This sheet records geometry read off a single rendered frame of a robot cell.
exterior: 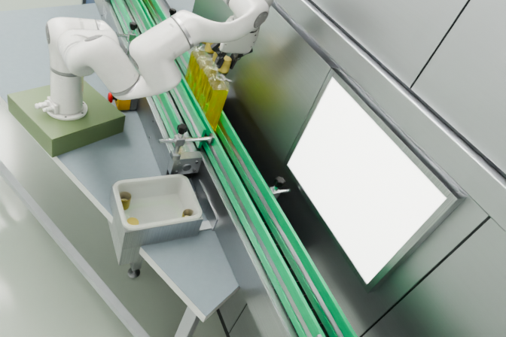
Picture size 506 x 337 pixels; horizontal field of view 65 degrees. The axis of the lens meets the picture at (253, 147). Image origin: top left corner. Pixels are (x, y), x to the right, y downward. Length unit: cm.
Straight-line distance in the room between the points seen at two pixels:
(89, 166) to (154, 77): 50
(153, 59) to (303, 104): 42
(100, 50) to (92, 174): 48
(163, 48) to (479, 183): 69
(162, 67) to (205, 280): 58
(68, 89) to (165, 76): 46
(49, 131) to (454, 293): 115
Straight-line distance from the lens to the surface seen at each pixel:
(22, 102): 147
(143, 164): 138
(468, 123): 83
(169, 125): 130
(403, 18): 93
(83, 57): 99
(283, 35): 119
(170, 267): 115
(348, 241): 103
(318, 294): 103
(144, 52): 93
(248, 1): 97
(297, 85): 112
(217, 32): 94
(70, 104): 138
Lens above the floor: 171
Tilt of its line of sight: 37 degrees down
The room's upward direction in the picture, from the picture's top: 23 degrees clockwise
